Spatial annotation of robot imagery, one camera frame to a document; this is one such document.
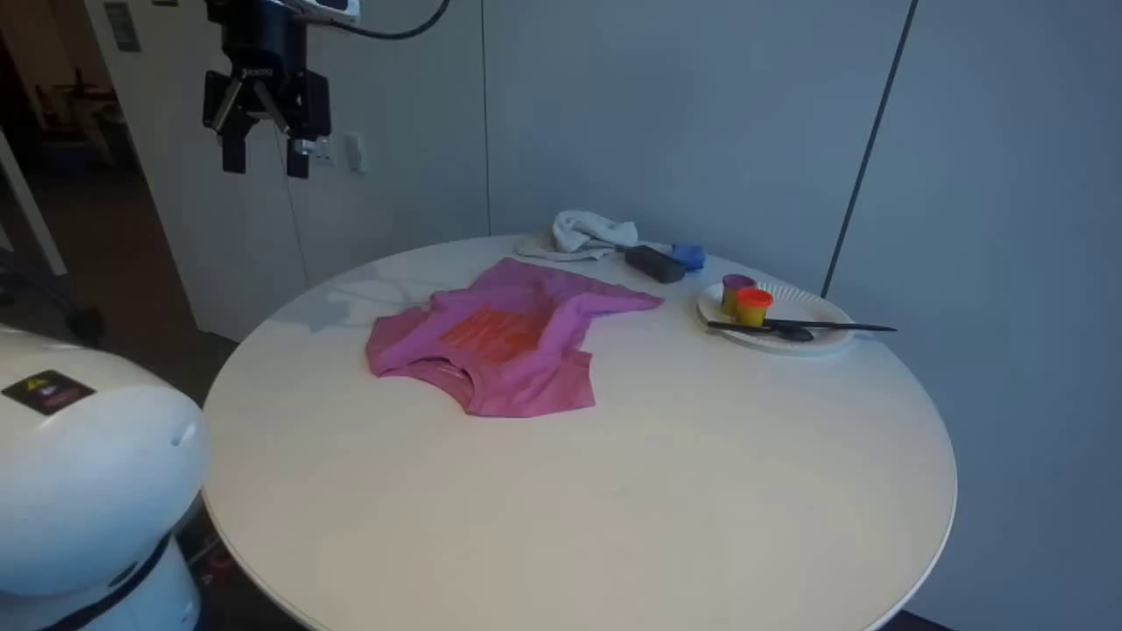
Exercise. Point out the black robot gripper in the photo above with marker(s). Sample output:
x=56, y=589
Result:
x=269, y=41

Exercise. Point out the orange and red cup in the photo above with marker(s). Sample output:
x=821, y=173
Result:
x=751, y=305

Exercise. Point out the black rectangular block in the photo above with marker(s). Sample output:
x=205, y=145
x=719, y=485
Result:
x=654, y=264

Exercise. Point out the pink shirt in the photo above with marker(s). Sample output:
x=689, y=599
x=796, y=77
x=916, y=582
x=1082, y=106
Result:
x=503, y=337

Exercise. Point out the white round plate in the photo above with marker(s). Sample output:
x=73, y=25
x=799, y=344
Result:
x=772, y=332

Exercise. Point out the white slanted pole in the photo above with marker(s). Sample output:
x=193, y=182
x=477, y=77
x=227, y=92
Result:
x=28, y=197

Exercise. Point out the blue small block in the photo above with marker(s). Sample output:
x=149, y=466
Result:
x=689, y=257

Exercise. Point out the grey wall switch panel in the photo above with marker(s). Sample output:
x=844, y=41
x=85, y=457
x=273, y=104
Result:
x=119, y=25

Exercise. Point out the white crumpled cloth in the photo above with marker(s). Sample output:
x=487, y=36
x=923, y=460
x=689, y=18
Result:
x=589, y=229

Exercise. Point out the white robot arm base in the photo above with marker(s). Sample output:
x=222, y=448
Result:
x=90, y=477

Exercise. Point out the black sticker on base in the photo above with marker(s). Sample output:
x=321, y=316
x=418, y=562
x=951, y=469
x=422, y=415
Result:
x=47, y=391

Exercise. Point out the purple small cup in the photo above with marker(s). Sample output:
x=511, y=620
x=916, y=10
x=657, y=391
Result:
x=738, y=292

